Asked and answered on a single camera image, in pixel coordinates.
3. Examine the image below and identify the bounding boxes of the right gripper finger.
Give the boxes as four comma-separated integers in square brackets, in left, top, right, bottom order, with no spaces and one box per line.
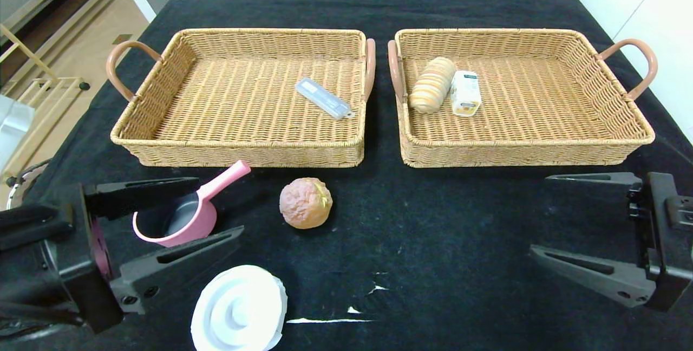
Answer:
[544,172,643,192]
[528,244,657,308]

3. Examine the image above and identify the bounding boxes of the orange striped bread roll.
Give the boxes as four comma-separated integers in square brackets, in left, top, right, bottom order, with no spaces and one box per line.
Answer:
[409,57,458,114]

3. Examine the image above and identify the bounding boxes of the round pinkish cream puff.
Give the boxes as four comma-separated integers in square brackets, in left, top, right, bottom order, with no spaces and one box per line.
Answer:
[279,178,334,230]

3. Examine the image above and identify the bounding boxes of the small white drink carton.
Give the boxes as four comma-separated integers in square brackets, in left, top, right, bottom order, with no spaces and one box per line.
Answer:
[450,70,482,118]

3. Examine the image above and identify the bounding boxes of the grey metal shelf unit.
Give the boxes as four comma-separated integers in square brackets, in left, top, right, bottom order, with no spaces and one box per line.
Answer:
[0,0,128,89]

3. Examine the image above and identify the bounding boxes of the light wooden slatted rack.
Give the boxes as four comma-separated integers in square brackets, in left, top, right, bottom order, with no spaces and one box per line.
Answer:
[0,23,91,178]

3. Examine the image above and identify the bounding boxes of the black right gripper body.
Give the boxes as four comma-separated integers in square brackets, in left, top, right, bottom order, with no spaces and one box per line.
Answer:
[627,172,693,312]

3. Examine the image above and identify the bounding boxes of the rectangular wicker basket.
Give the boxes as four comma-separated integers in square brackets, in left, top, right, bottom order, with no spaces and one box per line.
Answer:
[107,29,377,169]
[387,29,657,169]

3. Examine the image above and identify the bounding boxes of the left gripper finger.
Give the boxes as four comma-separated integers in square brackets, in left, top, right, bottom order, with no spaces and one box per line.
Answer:
[109,225,245,315]
[83,177,200,221]

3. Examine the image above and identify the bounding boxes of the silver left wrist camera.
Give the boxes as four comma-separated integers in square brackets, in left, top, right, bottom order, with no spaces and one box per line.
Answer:
[0,94,34,173]

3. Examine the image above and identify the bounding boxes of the black cable on floor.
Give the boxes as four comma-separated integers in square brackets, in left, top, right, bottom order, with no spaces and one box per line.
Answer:
[6,159,53,211]

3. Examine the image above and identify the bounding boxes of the white round lid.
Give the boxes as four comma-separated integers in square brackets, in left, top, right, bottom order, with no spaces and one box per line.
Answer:
[191,265,289,351]

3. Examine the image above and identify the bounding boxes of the pink saucepan with handle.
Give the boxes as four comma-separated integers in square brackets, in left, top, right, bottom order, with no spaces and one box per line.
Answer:
[133,160,252,249]

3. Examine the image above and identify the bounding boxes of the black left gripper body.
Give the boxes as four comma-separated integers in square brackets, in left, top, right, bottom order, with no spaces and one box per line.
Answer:
[40,183,125,335]

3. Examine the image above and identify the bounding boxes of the clear plastic knife case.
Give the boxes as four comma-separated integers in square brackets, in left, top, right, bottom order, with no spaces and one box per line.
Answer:
[295,77,355,121]

